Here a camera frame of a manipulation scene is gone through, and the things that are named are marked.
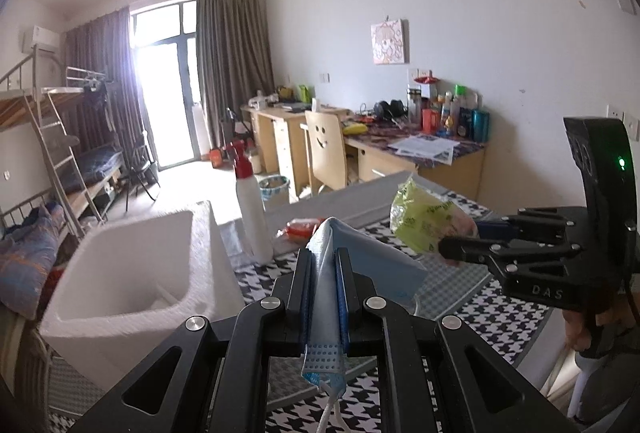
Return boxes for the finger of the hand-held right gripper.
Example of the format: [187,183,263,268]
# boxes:
[474,207,589,247]
[438,235,584,267]

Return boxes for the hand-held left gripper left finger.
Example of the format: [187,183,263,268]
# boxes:
[67,247,313,433]

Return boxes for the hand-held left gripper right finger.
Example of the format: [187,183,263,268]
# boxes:
[334,247,583,433]

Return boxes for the blue face mask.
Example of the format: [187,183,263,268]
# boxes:
[300,216,428,433]

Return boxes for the green plastic bag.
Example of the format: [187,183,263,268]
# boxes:
[390,177,480,266]

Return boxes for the white foam box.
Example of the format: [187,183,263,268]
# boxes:
[39,200,246,379]

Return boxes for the person's right hand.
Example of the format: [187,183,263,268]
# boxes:
[566,293,633,351]

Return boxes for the houndstooth table mat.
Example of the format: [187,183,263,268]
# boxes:
[47,173,566,433]

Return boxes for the red snack packet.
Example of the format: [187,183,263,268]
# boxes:
[277,219,321,244]

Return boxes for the white spray bottle red cap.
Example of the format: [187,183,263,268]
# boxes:
[223,139,275,262]

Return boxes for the round trash bin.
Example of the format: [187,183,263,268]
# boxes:
[258,176,291,211]

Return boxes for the patterned desk cloth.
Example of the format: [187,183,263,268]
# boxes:
[350,113,486,159]

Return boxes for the white printed papers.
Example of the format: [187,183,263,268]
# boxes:
[387,134,456,164]

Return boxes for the wooden desk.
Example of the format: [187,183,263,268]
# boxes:
[241,103,351,199]
[342,123,486,204]

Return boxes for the row of toiletry bottles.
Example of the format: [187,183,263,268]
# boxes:
[406,83,491,143]

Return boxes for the wooden chair with smiley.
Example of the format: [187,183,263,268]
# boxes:
[300,110,348,199]

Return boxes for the black headphones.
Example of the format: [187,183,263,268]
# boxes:
[372,99,408,120]

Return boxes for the black folding chair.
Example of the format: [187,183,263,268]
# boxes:
[122,140,161,211]

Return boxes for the glass balcony door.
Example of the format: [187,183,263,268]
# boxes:
[130,0,201,169]

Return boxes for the grey brown curtain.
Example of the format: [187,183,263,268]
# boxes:
[195,0,275,149]
[65,8,146,164]

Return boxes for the metal bunk bed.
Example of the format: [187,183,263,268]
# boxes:
[42,66,131,214]
[0,44,111,314]

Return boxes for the blue orange quilt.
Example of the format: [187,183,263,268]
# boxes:
[0,203,63,319]

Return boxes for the dark hanging clothes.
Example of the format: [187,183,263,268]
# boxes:
[85,80,113,124]

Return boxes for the white air conditioner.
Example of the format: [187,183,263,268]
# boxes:
[22,26,59,54]

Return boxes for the white double wall socket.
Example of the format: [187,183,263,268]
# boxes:
[606,104,640,136]

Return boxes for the pink cartoon wall picture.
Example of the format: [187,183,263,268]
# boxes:
[371,18,407,65]

